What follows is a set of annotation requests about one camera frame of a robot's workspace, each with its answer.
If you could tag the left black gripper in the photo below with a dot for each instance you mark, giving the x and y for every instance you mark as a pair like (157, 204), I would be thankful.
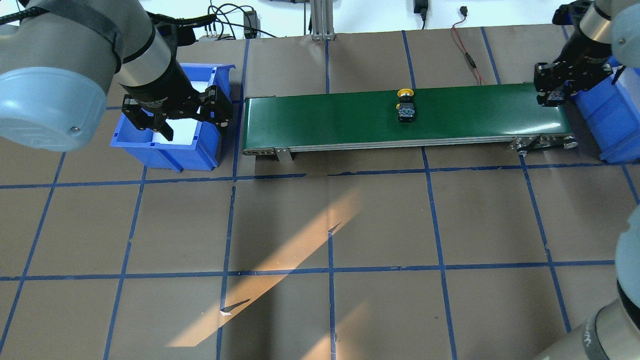
(161, 86)

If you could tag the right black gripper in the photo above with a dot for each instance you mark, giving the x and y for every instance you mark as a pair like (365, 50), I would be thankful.
(583, 56)

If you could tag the yellow push button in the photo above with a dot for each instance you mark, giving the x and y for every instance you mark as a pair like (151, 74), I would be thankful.
(406, 112)

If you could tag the red push button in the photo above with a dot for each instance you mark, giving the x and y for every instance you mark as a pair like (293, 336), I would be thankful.
(555, 98)

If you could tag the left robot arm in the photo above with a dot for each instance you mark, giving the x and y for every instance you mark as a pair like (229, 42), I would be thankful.
(60, 57)

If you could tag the white foam pad left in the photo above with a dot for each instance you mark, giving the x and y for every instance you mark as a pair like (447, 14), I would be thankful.
(184, 131)

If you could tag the right blue bin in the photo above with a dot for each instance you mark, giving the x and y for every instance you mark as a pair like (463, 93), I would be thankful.
(611, 112)

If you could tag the green conveyor belt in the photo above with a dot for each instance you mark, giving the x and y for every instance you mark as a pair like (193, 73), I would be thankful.
(285, 125)

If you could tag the aluminium profile post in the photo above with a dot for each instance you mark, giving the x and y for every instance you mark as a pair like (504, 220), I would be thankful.
(322, 20)

